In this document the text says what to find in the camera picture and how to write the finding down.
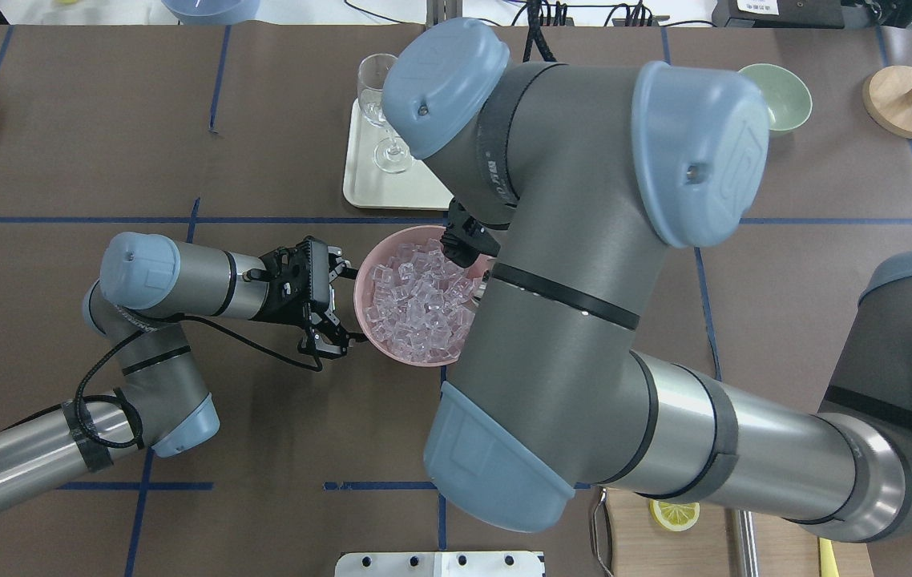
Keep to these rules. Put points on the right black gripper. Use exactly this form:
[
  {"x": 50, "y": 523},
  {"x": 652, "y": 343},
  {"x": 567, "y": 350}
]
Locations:
[{"x": 462, "y": 239}]

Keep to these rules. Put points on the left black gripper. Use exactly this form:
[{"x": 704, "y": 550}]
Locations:
[{"x": 289, "y": 308}]

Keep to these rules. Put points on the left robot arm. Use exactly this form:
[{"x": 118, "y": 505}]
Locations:
[{"x": 147, "y": 392}]

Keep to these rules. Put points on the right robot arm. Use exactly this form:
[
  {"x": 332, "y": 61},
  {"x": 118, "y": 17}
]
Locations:
[{"x": 593, "y": 174}]

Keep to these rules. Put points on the clear ice cubes pile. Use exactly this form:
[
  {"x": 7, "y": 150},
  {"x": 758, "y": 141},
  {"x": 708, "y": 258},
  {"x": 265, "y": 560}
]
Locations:
[{"x": 416, "y": 308}]

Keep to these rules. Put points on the pink bowl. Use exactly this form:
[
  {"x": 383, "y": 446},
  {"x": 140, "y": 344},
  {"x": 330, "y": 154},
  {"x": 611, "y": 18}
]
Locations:
[{"x": 372, "y": 320}]

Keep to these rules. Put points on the cream bear tray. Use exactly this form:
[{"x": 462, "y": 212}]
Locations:
[{"x": 365, "y": 185}]

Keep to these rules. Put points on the clear wine glass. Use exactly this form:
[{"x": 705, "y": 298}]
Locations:
[{"x": 391, "y": 154}]

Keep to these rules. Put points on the blue bowl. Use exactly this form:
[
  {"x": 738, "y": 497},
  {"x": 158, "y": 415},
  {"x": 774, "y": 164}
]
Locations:
[{"x": 213, "y": 13}]

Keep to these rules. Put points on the lemon half slice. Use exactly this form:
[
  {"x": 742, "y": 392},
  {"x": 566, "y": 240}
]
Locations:
[{"x": 674, "y": 517}]

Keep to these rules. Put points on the green bowl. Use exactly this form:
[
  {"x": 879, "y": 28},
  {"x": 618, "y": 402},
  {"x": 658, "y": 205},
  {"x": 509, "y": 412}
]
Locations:
[{"x": 788, "y": 99}]

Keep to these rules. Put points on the wooden cutting board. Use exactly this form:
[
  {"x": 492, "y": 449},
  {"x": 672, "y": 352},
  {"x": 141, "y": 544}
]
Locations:
[{"x": 627, "y": 542}]

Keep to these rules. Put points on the steel cylinder muddler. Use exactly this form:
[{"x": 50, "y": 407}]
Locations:
[{"x": 744, "y": 559}]

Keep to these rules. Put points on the yellow plastic knife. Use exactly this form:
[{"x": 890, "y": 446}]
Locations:
[{"x": 827, "y": 561}]

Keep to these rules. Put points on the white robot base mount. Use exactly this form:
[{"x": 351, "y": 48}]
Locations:
[{"x": 442, "y": 563}]

